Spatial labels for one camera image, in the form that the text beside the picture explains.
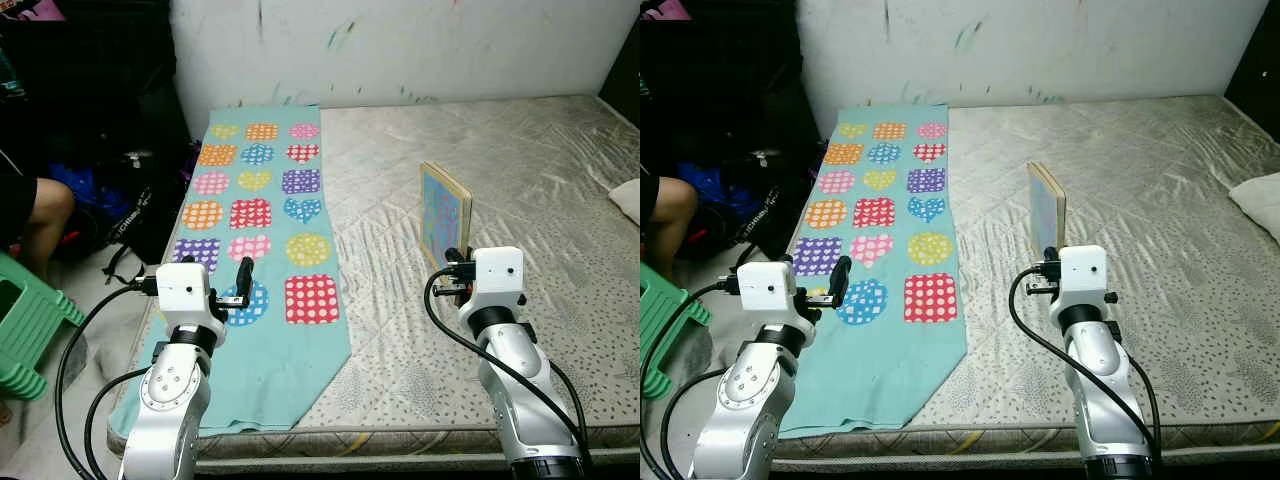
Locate yellow-edged blue children's book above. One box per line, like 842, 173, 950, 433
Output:
1026, 161, 1068, 264
417, 161, 474, 272

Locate white pillow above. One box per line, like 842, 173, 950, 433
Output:
1227, 171, 1280, 245
607, 177, 641, 227

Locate turquoise blanket with colourful shapes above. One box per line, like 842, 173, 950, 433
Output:
774, 105, 970, 440
107, 105, 354, 440

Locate grey quilted spotted mattress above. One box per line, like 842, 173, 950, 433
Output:
768, 95, 1280, 462
104, 95, 641, 472

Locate black bag with white print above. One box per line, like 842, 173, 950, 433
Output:
99, 148, 197, 287
734, 148, 827, 272

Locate blue bag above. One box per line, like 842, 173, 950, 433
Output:
49, 163, 132, 217
679, 163, 772, 217

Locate stacked green plastic stools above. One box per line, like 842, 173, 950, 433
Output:
640, 261, 714, 400
0, 249, 87, 402

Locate seated person in black shorts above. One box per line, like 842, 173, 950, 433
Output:
640, 174, 700, 272
0, 174, 77, 287

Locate dark wardrobe with small knobs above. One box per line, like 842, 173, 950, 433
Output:
597, 18, 641, 127
1224, 18, 1280, 140

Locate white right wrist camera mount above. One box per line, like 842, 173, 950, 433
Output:
471, 245, 527, 312
1057, 244, 1112, 307

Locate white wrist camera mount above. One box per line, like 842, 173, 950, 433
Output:
1057, 244, 1112, 307
154, 259, 227, 327
737, 259, 814, 324
471, 245, 527, 312

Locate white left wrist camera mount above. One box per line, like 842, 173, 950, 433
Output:
737, 259, 814, 324
154, 259, 227, 327

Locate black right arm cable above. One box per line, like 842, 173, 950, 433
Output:
1007, 264, 1164, 458
423, 264, 593, 463

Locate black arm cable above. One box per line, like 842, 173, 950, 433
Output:
1007, 264, 1164, 458
640, 279, 747, 480
54, 279, 162, 480
423, 264, 593, 463

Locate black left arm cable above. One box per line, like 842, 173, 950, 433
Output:
54, 279, 162, 480
640, 279, 747, 480

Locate black bed frame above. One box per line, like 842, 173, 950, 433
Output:
790, 455, 1280, 480
190, 455, 641, 480

